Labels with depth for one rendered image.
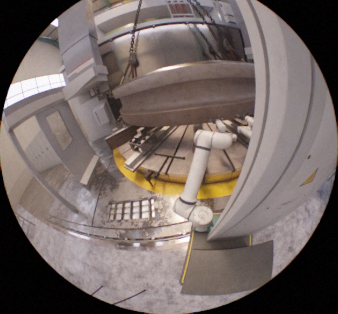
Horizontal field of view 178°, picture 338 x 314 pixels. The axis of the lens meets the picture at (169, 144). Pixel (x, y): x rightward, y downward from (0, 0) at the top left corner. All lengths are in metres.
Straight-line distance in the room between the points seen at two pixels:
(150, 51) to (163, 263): 5.58
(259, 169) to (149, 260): 1.70
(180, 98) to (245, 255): 1.90
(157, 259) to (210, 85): 2.53
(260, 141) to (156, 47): 4.74
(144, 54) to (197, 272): 5.13
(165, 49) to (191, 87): 3.29
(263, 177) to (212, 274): 0.72
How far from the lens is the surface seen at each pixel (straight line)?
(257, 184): 0.16
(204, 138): 0.79
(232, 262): 0.81
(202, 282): 0.82
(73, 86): 3.44
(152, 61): 4.63
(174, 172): 1.73
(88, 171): 3.60
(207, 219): 0.87
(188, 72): 1.54
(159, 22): 5.15
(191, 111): 1.62
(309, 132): 0.15
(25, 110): 2.90
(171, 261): 1.66
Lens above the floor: 1.62
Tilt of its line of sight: 34 degrees down
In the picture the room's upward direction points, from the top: 16 degrees counter-clockwise
